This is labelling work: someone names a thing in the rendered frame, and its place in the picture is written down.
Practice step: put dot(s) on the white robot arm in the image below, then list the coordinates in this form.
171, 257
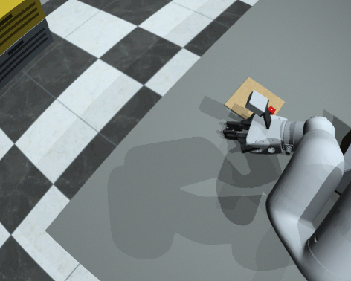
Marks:
305, 186

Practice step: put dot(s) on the red die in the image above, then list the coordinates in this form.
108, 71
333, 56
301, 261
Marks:
271, 109

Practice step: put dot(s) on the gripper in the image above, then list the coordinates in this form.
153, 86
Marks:
267, 141

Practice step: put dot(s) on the tan mottled mat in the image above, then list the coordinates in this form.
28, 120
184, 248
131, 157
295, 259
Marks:
238, 100

